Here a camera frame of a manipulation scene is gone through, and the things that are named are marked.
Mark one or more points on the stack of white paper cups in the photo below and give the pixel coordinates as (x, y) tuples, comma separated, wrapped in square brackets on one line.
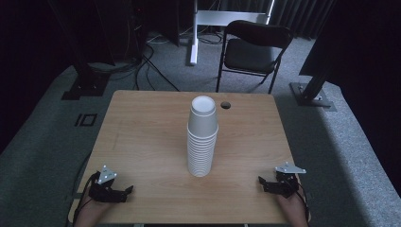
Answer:
[(201, 142)]

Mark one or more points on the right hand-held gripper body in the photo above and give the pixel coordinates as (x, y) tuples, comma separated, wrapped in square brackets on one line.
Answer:
[(283, 186)]

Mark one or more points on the dark curtain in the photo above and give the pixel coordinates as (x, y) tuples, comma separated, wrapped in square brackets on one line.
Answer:
[(299, 15)]

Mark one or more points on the black folding chair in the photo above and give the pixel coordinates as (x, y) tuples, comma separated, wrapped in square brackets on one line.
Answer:
[(249, 55)]

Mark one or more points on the person's left hand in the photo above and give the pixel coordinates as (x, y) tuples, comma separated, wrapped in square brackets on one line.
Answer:
[(91, 214)]

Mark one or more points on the person's right hand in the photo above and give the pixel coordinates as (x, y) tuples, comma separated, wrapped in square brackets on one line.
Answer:
[(293, 211)]

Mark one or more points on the black metal stand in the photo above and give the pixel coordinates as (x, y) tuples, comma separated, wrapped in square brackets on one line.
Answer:
[(85, 82), (312, 91)]

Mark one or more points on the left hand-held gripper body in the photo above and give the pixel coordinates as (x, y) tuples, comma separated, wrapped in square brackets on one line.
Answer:
[(102, 192)]

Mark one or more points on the white desk frame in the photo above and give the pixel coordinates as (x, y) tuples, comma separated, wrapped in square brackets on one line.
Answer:
[(194, 38)]

